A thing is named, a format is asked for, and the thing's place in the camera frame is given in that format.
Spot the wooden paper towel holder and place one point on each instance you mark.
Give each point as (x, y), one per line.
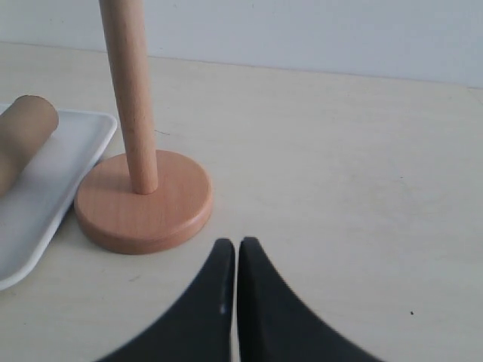
(146, 199)

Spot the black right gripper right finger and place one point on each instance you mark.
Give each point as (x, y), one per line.
(274, 324)

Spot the white rectangular plastic tray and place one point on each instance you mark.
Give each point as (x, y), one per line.
(33, 209)

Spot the brown cardboard tube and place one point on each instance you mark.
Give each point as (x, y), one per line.
(26, 126)

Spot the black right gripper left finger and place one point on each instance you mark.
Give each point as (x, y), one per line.
(197, 327)

